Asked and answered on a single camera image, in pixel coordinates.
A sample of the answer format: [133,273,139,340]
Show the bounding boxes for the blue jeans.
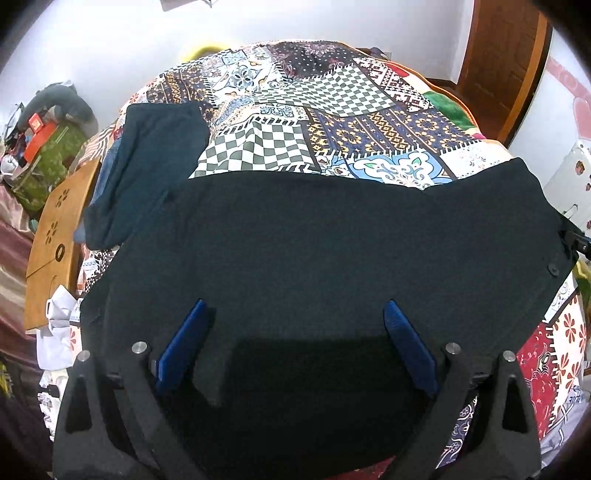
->
[74,134,127,243]

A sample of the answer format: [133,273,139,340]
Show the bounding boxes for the pink heart wall decoration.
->
[547,51,591,134]

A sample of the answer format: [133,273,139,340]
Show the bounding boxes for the grey neck pillow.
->
[18,83,100,134]

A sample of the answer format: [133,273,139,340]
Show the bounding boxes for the black pants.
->
[79,157,578,480]

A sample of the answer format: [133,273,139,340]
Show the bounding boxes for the pile of household clutter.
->
[0,106,28,183]

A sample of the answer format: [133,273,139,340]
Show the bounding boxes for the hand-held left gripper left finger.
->
[53,298,218,480]

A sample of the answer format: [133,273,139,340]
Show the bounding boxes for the striped bedsheet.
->
[76,117,125,167]

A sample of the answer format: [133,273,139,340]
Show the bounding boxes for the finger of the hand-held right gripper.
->
[558,225,591,266]

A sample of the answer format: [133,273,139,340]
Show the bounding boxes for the dark teal folded pants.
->
[83,102,211,247]

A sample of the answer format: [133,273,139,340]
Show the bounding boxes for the white plastic case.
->
[542,141,591,236]

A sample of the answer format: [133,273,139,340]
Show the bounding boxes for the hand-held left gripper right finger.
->
[383,299,542,480]

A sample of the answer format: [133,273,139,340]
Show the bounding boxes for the red and green blanket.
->
[369,46,485,139]

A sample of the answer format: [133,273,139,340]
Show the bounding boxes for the orange box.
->
[23,115,61,162]

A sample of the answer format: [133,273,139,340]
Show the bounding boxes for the patchwork printed blanket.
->
[76,41,591,480]

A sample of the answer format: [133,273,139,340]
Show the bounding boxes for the white crumpled cloth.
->
[36,285,84,370]

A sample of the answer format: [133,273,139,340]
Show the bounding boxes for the green storage box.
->
[14,124,90,217]

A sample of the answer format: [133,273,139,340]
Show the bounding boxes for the brown wooden door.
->
[455,0,552,144]

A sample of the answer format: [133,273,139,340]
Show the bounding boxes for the wooden lap desk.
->
[25,157,102,330]

